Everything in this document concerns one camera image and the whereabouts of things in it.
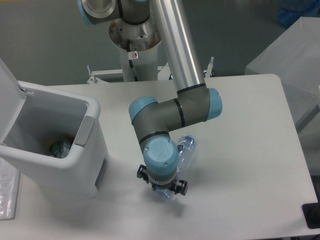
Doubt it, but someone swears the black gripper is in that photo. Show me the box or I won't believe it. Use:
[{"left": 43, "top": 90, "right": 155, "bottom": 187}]
[{"left": 136, "top": 164, "right": 188, "bottom": 196}]

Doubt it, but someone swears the clear plastic water bottle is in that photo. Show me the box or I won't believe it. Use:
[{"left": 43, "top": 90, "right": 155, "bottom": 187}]
[{"left": 151, "top": 132, "right": 198, "bottom": 203}]

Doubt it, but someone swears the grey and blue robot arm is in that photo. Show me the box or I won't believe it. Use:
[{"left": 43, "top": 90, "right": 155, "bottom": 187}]
[{"left": 78, "top": 0, "right": 223, "bottom": 195}]

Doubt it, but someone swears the trash inside the can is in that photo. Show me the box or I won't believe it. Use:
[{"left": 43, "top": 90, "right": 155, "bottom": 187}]
[{"left": 49, "top": 135, "right": 75, "bottom": 159}]

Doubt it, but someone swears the white trash can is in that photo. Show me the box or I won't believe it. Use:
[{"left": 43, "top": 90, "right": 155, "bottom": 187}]
[{"left": 0, "top": 63, "right": 108, "bottom": 197}]

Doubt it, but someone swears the paper sheet in plastic sleeve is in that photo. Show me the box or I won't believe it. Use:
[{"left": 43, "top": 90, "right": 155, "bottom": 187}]
[{"left": 0, "top": 158, "right": 20, "bottom": 221}]

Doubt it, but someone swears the black device at table edge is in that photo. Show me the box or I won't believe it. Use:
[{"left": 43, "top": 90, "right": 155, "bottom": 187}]
[{"left": 302, "top": 202, "right": 320, "bottom": 229}]

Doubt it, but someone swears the white covered cabinet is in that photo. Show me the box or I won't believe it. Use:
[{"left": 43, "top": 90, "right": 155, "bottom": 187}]
[{"left": 244, "top": 16, "right": 320, "bottom": 136}]

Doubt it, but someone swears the blue plastic bag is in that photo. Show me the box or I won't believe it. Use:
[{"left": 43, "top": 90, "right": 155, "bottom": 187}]
[{"left": 277, "top": 0, "right": 320, "bottom": 28}]

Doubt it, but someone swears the white pedestal base frame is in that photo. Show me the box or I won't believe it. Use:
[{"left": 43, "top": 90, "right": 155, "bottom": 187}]
[{"left": 87, "top": 56, "right": 215, "bottom": 84}]

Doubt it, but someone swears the black cable on pedestal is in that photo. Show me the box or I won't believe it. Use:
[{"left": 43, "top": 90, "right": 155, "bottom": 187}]
[{"left": 126, "top": 38, "right": 139, "bottom": 82}]

